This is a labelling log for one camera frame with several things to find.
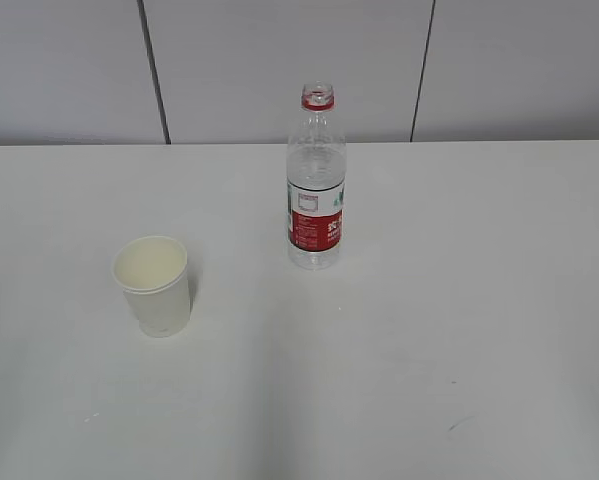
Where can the clear plastic water bottle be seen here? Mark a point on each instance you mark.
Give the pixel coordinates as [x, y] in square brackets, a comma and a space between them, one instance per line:
[316, 166]

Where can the white paper cup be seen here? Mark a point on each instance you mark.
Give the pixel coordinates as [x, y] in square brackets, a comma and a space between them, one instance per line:
[152, 272]

